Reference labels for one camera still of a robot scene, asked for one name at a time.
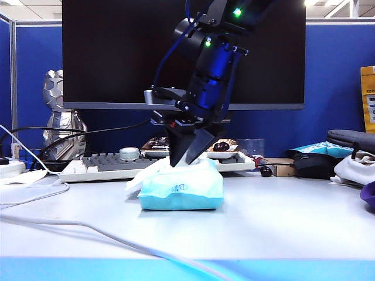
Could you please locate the thick white cable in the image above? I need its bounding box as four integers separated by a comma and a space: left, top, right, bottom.
0, 215, 233, 281

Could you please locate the sky blue wet wipes packet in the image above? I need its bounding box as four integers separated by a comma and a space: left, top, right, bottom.
124, 156, 225, 211

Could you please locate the dark chocolate piece cluster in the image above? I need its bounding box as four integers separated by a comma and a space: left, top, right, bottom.
147, 137, 171, 151

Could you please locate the black computer monitor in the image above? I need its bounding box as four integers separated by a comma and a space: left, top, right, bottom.
62, 0, 306, 111

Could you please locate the purple object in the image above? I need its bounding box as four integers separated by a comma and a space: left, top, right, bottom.
359, 180, 375, 207

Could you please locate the silver armoured figurine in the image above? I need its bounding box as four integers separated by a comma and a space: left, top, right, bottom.
42, 69, 88, 161

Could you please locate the long black cable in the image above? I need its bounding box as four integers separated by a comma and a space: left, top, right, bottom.
37, 118, 153, 161

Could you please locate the white cloth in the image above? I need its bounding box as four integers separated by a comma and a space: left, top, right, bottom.
330, 151, 375, 187

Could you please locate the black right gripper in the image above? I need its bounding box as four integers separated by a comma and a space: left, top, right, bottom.
150, 96, 233, 169

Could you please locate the small round white container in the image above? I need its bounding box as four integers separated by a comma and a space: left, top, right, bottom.
119, 147, 139, 163

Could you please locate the brown cardboard box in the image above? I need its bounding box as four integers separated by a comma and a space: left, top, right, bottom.
263, 157, 297, 177

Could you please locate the black pouch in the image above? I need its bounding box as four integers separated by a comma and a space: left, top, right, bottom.
288, 149, 340, 180

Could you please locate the white power strip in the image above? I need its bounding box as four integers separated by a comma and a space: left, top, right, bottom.
0, 160, 26, 179

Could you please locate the clear plastic cup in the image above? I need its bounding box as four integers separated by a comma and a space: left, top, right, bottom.
236, 138, 265, 159

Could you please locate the white paper sheet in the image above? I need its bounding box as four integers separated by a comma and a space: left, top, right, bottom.
0, 169, 48, 186

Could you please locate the white snack tray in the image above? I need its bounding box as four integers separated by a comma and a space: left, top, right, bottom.
140, 136, 240, 160

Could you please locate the yellow package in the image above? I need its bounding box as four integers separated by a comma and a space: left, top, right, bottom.
360, 65, 375, 134

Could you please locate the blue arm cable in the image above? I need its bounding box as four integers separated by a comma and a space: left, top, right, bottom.
154, 0, 195, 89

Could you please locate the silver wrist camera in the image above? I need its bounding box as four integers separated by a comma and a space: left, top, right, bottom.
143, 87, 188, 107

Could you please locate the teal and white packet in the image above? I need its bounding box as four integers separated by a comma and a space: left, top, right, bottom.
292, 140, 354, 159

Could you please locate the white and grey keyboard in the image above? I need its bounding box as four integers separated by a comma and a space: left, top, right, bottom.
59, 151, 256, 183

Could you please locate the thin white cable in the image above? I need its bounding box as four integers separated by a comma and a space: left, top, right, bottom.
0, 125, 70, 209

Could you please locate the dark grey zip case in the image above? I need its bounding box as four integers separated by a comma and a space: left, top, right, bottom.
326, 129, 375, 154

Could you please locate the multicolour puzzle cube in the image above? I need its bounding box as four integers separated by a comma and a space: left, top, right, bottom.
11, 142, 32, 170

